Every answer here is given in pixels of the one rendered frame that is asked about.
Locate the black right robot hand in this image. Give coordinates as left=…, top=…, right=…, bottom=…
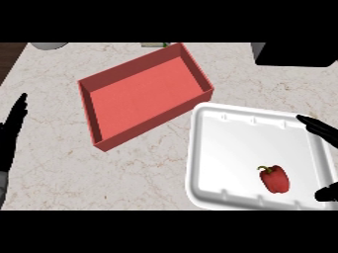
left=294, top=114, right=338, bottom=204

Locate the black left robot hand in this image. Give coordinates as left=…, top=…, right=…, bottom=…
left=0, top=92, right=29, bottom=181

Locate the red bell pepper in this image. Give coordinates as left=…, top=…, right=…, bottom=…
left=255, top=164, right=291, bottom=195

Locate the white foam tray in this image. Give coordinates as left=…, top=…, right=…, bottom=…
left=183, top=102, right=338, bottom=211

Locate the red cardboard box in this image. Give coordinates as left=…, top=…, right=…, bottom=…
left=77, top=42, right=216, bottom=153

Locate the black appliance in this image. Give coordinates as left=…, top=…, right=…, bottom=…
left=250, top=42, right=338, bottom=68

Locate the grey round container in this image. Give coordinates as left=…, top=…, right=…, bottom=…
left=29, top=42, right=69, bottom=51

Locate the small green and white item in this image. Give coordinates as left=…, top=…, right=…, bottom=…
left=140, top=42, right=171, bottom=49

